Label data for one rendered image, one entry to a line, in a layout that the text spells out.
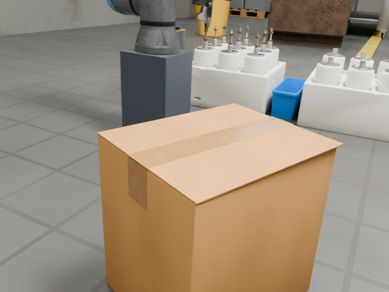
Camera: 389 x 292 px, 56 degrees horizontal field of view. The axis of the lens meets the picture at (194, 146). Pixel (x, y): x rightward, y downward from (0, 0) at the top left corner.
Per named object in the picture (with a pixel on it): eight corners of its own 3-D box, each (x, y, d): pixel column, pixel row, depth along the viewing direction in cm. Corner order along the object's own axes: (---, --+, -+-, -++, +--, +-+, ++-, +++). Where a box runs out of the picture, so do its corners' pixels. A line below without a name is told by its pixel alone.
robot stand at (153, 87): (164, 146, 126) (165, 58, 113) (122, 134, 133) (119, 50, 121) (189, 130, 140) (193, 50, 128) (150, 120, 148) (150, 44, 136)
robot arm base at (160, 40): (164, 56, 115) (164, 23, 111) (125, 50, 121) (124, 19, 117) (187, 50, 128) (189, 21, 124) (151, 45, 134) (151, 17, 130)
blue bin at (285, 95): (293, 121, 156) (297, 94, 151) (267, 116, 160) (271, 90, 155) (305, 103, 181) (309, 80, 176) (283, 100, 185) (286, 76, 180)
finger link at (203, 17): (196, 29, 159) (197, 6, 156) (209, 29, 160) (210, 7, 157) (197, 28, 156) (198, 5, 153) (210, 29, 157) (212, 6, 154)
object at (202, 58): (204, 84, 178) (206, 46, 171) (217, 88, 171) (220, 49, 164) (188, 86, 173) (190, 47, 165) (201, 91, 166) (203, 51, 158)
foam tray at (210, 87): (261, 119, 157) (267, 77, 150) (180, 103, 171) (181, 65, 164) (281, 97, 190) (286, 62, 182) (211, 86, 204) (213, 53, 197)
